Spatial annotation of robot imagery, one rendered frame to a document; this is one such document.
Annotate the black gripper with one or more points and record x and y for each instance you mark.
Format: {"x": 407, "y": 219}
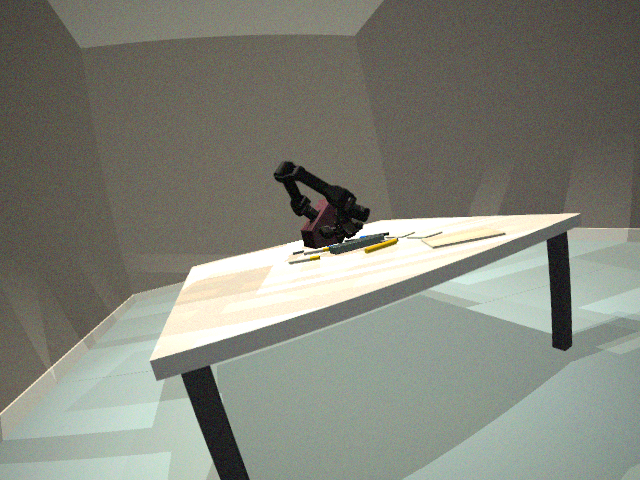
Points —
{"x": 328, "y": 232}

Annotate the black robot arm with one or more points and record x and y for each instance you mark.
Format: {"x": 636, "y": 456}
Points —
{"x": 336, "y": 195}

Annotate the grey keyboard with keys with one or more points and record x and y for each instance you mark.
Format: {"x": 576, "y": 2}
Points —
{"x": 356, "y": 244}

